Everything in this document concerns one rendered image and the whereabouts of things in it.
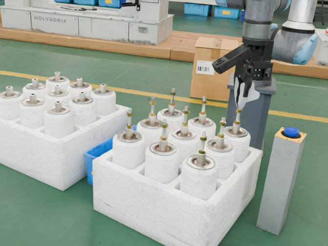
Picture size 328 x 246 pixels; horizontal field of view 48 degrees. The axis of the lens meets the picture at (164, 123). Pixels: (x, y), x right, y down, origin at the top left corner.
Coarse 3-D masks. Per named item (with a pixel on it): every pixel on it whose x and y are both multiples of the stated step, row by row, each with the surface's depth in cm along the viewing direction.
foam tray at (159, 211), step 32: (96, 160) 107; (256, 160) 115; (96, 192) 111; (128, 192) 103; (160, 192) 96; (224, 192) 96; (128, 224) 108; (160, 224) 100; (192, 224) 94; (224, 224) 103
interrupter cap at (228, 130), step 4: (224, 128) 115; (228, 128) 116; (240, 128) 116; (224, 132) 113; (228, 132) 113; (240, 132) 114; (244, 132) 114; (232, 136) 111; (236, 136) 111; (240, 136) 111; (244, 136) 111
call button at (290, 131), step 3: (285, 129) 99; (288, 129) 99; (291, 129) 99; (294, 129) 99; (297, 129) 100; (285, 132) 99; (288, 132) 98; (291, 132) 98; (294, 132) 98; (297, 132) 98; (288, 135) 99; (291, 135) 98; (294, 135) 98
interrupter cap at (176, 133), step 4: (180, 128) 113; (172, 132) 110; (176, 132) 111; (180, 132) 112; (188, 132) 112; (192, 132) 112; (176, 136) 108; (180, 136) 109; (184, 136) 109; (188, 136) 109; (192, 136) 109
